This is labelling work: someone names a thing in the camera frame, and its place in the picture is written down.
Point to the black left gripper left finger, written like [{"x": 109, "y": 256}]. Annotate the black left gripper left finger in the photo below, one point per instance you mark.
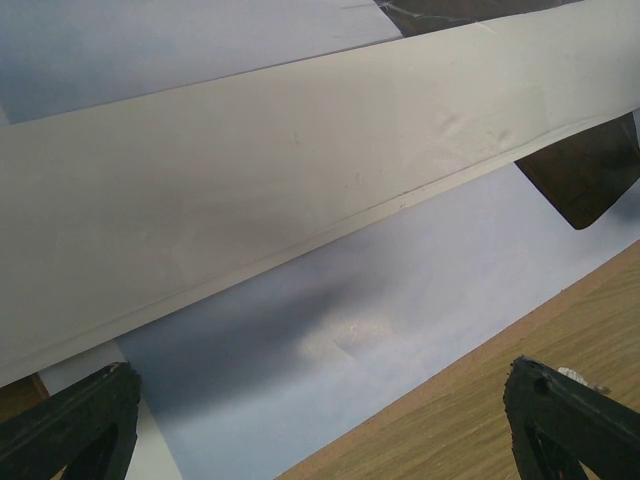
[{"x": 86, "y": 431}]

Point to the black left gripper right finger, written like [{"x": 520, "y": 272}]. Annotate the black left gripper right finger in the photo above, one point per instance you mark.
[{"x": 561, "y": 428}]

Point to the hot air balloon photo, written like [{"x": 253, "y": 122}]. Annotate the hot air balloon photo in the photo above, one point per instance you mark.
[{"x": 246, "y": 382}]

